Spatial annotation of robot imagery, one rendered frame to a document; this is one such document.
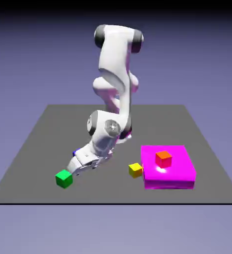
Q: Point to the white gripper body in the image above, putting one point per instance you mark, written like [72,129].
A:
[82,158]

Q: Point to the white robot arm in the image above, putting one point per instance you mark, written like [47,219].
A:
[113,59]

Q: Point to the small blue cube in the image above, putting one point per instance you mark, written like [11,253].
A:
[76,152]

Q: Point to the small green cube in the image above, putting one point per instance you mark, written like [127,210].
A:
[63,179]

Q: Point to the small yellow cube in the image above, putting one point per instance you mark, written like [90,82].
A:
[135,170]

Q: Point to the small orange cube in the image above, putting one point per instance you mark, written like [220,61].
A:
[163,159]

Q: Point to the large magenta box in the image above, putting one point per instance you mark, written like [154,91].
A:
[179,170]

